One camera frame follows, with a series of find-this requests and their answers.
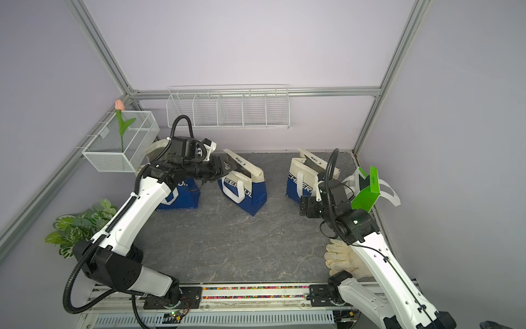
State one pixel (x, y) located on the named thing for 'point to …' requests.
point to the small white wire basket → (104, 151)
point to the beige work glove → (340, 256)
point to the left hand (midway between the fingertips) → (233, 170)
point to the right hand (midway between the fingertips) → (311, 201)
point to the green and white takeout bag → (365, 189)
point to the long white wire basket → (229, 106)
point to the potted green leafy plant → (70, 230)
